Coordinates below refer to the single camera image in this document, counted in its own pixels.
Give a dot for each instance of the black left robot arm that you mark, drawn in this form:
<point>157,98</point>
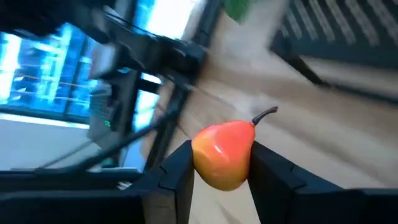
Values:
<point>149,53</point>

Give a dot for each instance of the black perforated metal shelf rack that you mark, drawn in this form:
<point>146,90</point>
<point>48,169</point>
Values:
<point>342,49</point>

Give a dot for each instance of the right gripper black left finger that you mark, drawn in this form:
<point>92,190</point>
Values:
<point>93,208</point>

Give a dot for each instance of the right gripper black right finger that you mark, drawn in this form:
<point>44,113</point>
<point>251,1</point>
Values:
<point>311,205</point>

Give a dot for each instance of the small orange pear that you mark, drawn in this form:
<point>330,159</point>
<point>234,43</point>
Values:
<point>224,155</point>

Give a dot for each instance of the green potted plant white pot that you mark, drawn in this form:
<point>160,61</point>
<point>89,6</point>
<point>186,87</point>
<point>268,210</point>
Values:
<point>236,9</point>

